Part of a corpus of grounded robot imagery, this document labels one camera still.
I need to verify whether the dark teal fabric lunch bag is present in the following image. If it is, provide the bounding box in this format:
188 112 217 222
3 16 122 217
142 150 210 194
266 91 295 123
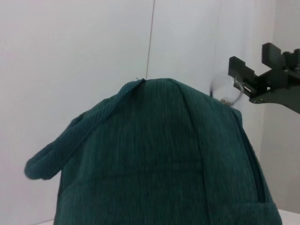
24 71 281 225

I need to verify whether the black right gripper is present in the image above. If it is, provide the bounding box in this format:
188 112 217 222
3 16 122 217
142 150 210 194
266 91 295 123
228 43 300 113

